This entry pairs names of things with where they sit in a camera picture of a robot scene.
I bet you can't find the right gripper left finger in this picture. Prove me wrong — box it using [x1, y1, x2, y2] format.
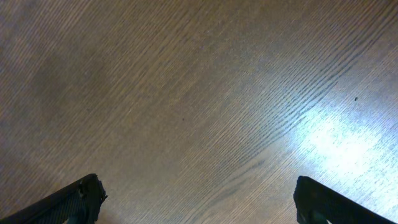
[1, 174, 107, 224]

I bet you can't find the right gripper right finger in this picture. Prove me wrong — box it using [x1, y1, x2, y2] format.
[294, 176, 394, 224]

